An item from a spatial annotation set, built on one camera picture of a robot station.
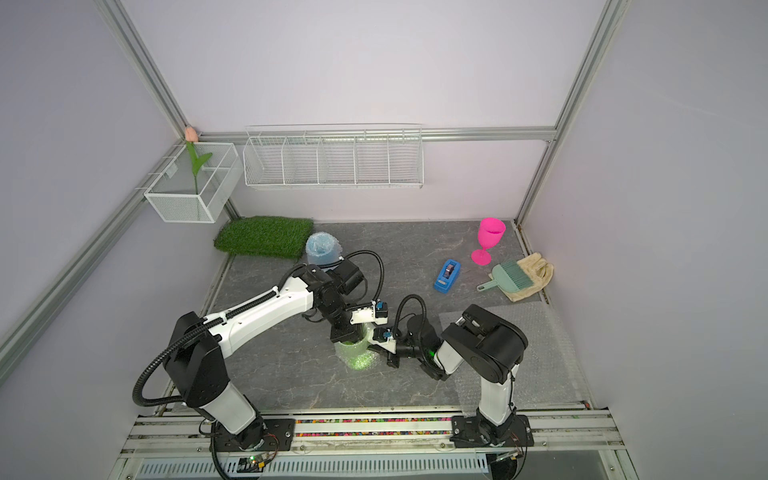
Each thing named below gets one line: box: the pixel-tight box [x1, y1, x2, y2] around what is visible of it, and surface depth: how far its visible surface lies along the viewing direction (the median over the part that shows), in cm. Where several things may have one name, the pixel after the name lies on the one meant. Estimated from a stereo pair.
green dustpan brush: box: [476, 260, 534, 293], surface depth 104 cm
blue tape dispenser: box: [433, 258, 461, 294], surface depth 103 cm
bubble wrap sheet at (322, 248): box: [305, 231, 343, 265], surface depth 96 cm
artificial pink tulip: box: [185, 126, 213, 194], surface depth 92 cm
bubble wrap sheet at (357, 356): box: [334, 324, 381, 371], surface depth 84 cm
